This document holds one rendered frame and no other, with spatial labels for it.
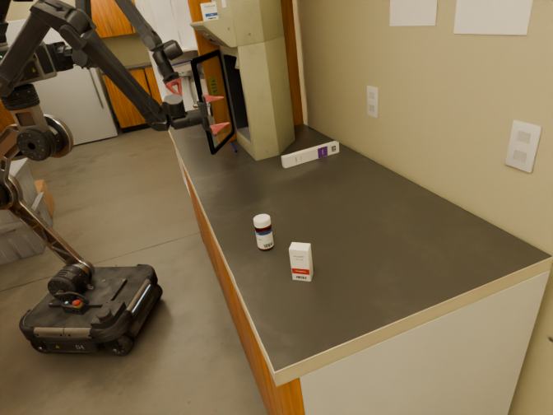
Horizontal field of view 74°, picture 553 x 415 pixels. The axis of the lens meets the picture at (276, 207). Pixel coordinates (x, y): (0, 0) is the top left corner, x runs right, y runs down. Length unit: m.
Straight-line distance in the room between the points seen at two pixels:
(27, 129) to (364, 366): 1.62
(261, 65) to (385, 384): 1.19
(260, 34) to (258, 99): 0.24
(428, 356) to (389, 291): 0.18
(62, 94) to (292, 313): 5.94
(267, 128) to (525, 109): 0.96
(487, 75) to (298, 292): 0.72
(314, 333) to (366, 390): 0.20
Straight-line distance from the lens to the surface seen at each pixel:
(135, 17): 1.85
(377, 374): 0.90
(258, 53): 1.56
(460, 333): 0.99
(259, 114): 1.59
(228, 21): 1.52
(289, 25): 2.00
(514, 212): 1.14
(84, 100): 6.48
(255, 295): 0.89
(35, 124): 1.91
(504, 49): 1.07
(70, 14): 1.32
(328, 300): 0.85
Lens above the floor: 1.53
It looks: 29 degrees down
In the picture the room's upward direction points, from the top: 8 degrees counter-clockwise
